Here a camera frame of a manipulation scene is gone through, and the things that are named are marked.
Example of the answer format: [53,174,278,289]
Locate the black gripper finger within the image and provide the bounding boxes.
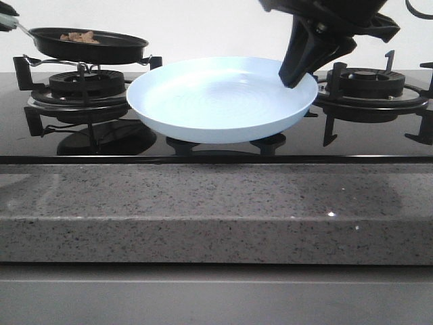
[0,2,19,16]

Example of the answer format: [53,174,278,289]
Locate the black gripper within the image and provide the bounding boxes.
[260,0,400,88]

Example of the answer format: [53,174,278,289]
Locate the brown meat pieces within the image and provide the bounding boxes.
[60,30,100,44]

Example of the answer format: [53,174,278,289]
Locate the black frying pan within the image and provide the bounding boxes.
[22,27,148,65]

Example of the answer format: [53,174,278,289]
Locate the light blue plate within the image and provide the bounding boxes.
[127,57,318,144]

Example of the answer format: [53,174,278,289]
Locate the right black burner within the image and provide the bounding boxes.
[339,68,405,100]

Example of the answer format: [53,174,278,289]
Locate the black burner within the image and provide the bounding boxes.
[339,68,405,100]
[49,70,126,100]

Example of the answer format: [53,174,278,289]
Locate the right black pan support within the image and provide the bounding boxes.
[313,50,432,146]

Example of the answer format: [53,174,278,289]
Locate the black pan support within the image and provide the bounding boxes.
[313,50,432,146]
[12,56,163,137]

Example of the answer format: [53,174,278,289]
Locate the black glass gas stove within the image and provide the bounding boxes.
[1,72,432,165]

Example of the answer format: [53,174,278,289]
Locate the left black pan support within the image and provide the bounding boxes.
[12,56,163,137]

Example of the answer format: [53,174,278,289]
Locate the left black burner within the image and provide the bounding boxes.
[49,70,126,100]

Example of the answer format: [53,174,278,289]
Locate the grey cabinet front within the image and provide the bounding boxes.
[1,264,432,324]

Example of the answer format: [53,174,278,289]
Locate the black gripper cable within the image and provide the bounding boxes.
[405,0,433,20]

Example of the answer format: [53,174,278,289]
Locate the wire pan reducer ring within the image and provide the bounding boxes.
[22,53,154,74]

